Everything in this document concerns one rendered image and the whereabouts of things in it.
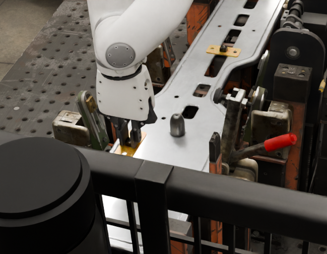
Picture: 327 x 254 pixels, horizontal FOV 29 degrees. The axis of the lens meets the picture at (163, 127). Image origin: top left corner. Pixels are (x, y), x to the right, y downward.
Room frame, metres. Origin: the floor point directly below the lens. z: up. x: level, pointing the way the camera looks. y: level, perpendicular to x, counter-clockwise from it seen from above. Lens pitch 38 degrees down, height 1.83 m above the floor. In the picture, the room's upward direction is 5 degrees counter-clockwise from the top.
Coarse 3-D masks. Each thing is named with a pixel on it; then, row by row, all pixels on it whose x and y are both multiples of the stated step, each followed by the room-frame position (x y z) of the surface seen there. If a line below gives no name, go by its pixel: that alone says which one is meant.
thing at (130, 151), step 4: (128, 132) 0.99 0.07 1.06; (144, 132) 0.99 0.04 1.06; (144, 136) 0.98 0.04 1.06; (128, 140) 0.96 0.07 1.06; (124, 144) 0.96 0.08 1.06; (128, 144) 0.95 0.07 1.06; (140, 144) 0.95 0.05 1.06; (120, 148) 0.94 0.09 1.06; (124, 148) 0.94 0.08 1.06; (128, 148) 0.94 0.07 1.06; (132, 148) 0.94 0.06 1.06; (136, 148) 0.94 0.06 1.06; (116, 152) 0.93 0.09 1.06; (120, 152) 0.93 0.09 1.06; (124, 152) 0.93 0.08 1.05; (128, 152) 0.93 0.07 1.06; (132, 152) 0.93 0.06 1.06; (132, 156) 0.92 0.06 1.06
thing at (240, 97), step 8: (216, 96) 0.87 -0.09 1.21; (224, 96) 0.88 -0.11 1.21; (232, 96) 0.89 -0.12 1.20; (240, 96) 0.87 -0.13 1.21; (232, 104) 0.86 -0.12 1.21; (240, 104) 0.85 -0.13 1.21; (248, 104) 0.86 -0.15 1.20; (232, 112) 0.86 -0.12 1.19; (240, 112) 0.87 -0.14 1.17; (224, 120) 0.86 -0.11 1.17; (232, 120) 0.86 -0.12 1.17; (224, 128) 0.86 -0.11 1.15; (232, 128) 0.86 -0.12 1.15; (224, 136) 0.86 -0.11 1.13; (232, 136) 0.86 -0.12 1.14; (224, 144) 0.86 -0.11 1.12; (232, 144) 0.86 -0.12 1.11; (224, 152) 0.86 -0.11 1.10; (224, 160) 0.86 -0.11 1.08
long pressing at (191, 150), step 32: (224, 0) 1.64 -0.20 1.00; (224, 32) 1.46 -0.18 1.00; (256, 32) 1.44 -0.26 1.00; (192, 64) 1.32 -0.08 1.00; (224, 64) 1.30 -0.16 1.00; (160, 96) 1.19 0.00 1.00; (192, 96) 1.18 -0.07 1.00; (128, 128) 1.08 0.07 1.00; (160, 128) 1.07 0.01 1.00; (192, 128) 1.06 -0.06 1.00; (160, 160) 0.97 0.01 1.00; (192, 160) 0.96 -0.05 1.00
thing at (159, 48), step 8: (160, 48) 1.34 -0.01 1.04; (152, 56) 1.35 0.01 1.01; (160, 56) 1.34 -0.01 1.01; (144, 64) 1.36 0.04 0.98; (152, 64) 1.35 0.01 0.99; (160, 64) 1.34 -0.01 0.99; (152, 72) 1.35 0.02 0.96; (160, 72) 1.34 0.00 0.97; (168, 72) 1.37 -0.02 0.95; (152, 80) 1.35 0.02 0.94; (160, 80) 1.34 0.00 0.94; (160, 88) 1.35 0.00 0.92
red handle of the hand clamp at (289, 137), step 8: (280, 136) 0.84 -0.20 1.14; (288, 136) 0.83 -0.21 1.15; (264, 144) 0.85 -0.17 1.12; (272, 144) 0.84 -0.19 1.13; (280, 144) 0.83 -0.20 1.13; (288, 144) 0.82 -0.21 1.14; (232, 152) 0.88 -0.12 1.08; (240, 152) 0.86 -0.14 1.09; (248, 152) 0.85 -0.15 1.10; (256, 152) 0.85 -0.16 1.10; (264, 152) 0.84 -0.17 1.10; (232, 160) 0.87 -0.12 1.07
